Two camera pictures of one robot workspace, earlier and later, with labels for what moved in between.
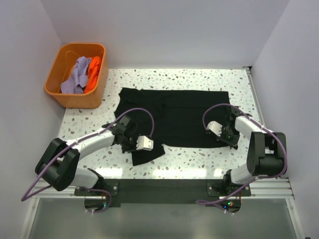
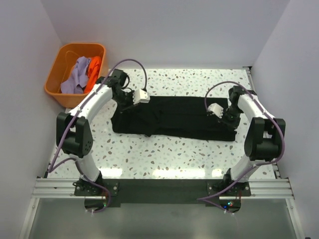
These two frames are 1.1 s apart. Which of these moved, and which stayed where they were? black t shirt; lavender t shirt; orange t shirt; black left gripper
Moved: black left gripper; black t shirt
Stayed: orange t shirt; lavender t shirt
